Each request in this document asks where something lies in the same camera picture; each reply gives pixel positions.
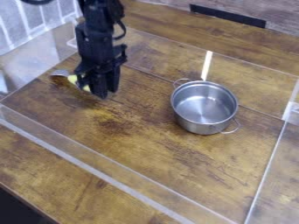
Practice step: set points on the clear acrylic bracket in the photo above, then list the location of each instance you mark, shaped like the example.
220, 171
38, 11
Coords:
72, 43

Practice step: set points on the stainless steel pot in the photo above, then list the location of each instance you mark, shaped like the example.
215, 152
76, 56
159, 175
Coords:
204, 107

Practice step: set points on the black wall strip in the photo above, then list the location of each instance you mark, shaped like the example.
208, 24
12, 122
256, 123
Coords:
228, 16

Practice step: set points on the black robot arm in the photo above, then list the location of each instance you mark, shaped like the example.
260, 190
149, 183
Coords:
102, 16

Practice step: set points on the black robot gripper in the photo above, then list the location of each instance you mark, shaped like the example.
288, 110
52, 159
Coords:
101, 57

